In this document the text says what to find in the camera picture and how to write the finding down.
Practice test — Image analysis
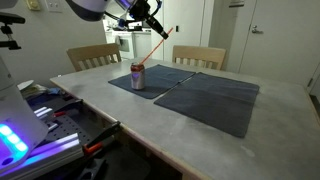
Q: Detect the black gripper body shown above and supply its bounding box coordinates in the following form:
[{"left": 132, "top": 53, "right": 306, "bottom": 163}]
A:
[{"left": 129, "top": 0, "right": 156, "bottom": 22}]

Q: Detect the orange drinking straw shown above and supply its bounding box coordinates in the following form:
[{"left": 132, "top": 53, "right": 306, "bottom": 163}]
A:
[{"left": 141, "top": 27, "right": 174, "bottom": 65}]

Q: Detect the red and silver soda can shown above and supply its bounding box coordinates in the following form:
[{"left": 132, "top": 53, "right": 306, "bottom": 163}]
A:
[{"left": 129, "top": 62, "right": 146, "bottom": 91}]

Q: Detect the microwave oven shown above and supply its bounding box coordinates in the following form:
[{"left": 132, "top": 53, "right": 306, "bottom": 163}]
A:
[{"left": 141, "top": 19, "right": 152, "bottom": 30}]

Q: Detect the white countertop appliance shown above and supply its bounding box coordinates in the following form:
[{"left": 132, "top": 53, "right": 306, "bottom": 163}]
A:
[{"left": 127, "top": 19, "right": 143, "bottom": 31}]

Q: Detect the white kitchen cabinet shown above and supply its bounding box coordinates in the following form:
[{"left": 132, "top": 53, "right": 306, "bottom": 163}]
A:
[{"left": 133, "top": 31, "right": 153, "bottom": 60}]

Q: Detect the white kitchen stove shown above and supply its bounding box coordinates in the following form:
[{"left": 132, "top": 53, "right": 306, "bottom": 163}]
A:
[{"left": 112, "top": 30, "right": 136, "bottom": 62}]

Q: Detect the light wooden chair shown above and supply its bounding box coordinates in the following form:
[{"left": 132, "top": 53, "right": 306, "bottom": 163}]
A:
[
  {"left": 65, "top": 42, "right": 123, "bottom": 73},
  {"left": 171, "top": 44, "right": 227, "bottom": 71}
]

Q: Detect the dark blue cloth mat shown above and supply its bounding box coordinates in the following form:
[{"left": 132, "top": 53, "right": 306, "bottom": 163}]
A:
[
  {"left": 153, "top": 71, "right": 261, "bottom": 139},
  {"left": 108, "top": 64, "right": 197, "bottom": 100}
]

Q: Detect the small blue object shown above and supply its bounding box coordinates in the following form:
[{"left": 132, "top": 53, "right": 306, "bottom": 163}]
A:
[{"left": 46, "top": 87, "right": 63, "bottom": 96}]

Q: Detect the white door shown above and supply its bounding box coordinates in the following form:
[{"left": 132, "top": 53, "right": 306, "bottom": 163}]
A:
[{"left": 238, "top": 0, "right": 320, "bottom": 88}]

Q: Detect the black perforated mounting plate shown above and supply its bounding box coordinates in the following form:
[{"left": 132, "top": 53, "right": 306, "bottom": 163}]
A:
[{"left": 42, "top": 114, "right": 94, "bottom": 148}]

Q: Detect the stack of papers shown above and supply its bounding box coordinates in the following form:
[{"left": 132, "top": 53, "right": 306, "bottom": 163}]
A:
[{"left": 22, "top": 84, "right": 48, "bottom": 100}]

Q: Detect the small aluminium block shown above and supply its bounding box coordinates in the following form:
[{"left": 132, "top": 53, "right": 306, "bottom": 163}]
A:
[{"left": 33, "top": 106, "right": 54, "bottom": 121}]

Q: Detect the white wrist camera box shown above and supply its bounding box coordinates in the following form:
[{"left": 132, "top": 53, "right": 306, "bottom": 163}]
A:
[{"left": 116, "top": 18, "right": 129, "bottom": 29}]

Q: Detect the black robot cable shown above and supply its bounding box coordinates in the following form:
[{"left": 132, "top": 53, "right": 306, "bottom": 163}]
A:
[{"left": 104, "top": 0, "right": 164, "bottom": 25}]

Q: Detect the grey wall sign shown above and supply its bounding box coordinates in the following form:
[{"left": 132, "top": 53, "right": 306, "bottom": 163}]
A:
[{"left": 228, "top": 0, "right": 246, "bottom": 8}]

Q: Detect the white light switch plate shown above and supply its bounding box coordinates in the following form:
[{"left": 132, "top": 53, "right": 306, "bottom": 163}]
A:
[{"left": 44, "top": 0, "right": 63, "bottom": 14}]

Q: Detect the silver lever door handle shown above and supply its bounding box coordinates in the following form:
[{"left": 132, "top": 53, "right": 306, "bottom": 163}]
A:
[{"left": 251, "top": 24, "right": 264, "bottom": 35}]

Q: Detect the beige wall thermostat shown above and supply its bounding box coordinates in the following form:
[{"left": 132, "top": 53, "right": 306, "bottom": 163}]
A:
[{"left": 26, "top": 0, "right": 42, "bottom": 12}]

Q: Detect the black clamp orange handle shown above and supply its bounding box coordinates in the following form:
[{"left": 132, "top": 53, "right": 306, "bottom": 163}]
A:
[
  {"left": 82, "top": 120, "right": 122, "bottom": 157},
  {"left": 52, "top": 98, "right": 84, "bottom": 118}
]

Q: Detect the black camera on tripod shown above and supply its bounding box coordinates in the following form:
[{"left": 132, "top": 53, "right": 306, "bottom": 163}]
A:
[{"left": 0, "top": 12, "right": 27, "bottom": 51}]

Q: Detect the black bracket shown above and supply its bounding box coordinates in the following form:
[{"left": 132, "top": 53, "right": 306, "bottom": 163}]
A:
[{"left": 76, "top": 157, "right": 108, "bottom": 180}]

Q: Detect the aluminium extrusion rail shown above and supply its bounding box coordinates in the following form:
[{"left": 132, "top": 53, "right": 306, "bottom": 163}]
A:
[{"left": 0, "top": 132, "right": 84, "bottom": 180}]

